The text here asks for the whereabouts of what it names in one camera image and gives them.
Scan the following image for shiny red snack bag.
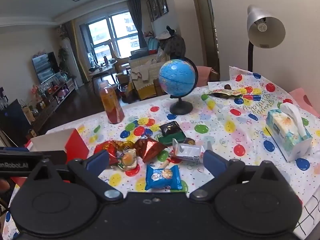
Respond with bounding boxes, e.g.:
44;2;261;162
135;137;168;163

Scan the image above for gold candy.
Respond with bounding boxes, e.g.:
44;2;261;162
117;148;140;172

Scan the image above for grey curtain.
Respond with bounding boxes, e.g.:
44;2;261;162
126;0;145;49

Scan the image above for blue globe on black stand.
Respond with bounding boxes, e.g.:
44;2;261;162
159;57;198;115

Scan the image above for wooden armchair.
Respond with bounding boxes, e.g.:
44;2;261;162
106;41;130;73

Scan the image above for balloon print tablecloth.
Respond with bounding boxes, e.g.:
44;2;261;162
0;66;320;240

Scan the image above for blue cookie packet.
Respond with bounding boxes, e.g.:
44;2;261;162
145;164;182;192

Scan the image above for framed wall pictures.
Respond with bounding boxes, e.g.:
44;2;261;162
146;0;168;22

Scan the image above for white snack packet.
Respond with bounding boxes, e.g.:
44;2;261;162
172;138;206;164

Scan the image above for orange juice bottle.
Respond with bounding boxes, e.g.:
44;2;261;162
99;80;125;124

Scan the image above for flat screen television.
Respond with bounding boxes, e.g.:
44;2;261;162
32;52;60;83

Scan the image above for green snack packet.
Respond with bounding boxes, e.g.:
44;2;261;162
158;131;187;147

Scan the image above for wooden door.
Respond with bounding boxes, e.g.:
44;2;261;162
192;0;220;73

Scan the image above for silver desk lamp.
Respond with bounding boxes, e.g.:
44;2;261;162
247;5;286;72

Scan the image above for wooden coffee table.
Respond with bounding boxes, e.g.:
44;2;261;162
88;62;118;83

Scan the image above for television cabinet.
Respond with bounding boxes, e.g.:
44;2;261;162
30;77;77;130

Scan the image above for red and yellow snack packet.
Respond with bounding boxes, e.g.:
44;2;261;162
94;140;135;165

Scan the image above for pile of coats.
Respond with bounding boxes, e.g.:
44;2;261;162
155;26;187;60

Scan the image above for wooden dining chair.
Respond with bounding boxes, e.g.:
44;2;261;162
207;70;220;83

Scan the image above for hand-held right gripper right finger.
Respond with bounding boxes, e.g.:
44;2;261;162
190;150;288;202

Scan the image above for white sheet with black lines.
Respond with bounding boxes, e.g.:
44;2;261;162
292;192;320;235

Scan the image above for flat snack packet brown print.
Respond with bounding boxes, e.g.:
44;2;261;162
207;83;243;98

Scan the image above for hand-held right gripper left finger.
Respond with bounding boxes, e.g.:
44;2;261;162
24;150;124;203

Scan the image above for tissue box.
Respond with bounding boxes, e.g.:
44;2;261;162
265;102;313;162

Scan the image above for covered sofa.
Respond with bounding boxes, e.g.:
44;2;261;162
129;47;175;100

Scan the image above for pink paper bag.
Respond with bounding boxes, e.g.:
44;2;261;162
289;87;320;118

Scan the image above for pink cloth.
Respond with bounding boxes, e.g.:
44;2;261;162
196;66;215;85

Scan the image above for yellow curtain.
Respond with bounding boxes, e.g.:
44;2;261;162
70;20;87;83

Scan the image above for green house plant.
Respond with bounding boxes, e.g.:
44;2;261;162
58;47;69;73

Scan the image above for white standing air conditioner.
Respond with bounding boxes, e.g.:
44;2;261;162
61;37;80;88

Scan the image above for dark chocolate packet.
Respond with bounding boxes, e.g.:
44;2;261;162
159;121;184;137

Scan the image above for brown paper bag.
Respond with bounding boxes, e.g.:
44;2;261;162
20;100;35;124

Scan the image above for large window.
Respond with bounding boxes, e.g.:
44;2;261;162
79;11;142;65

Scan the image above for red and white cardboard box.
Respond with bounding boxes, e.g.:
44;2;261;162
24;128;90;165

